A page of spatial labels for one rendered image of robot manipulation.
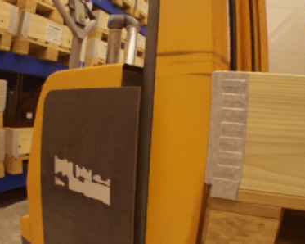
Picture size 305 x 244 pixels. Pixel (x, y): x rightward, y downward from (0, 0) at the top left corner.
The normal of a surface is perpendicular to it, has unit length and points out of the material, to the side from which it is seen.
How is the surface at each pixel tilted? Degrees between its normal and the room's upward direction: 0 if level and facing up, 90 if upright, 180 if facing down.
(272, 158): 90
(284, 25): 90
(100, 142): 90
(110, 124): 90
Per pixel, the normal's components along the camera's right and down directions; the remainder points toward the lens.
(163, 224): -0.55, 0.00
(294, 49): -0.35, 0.03
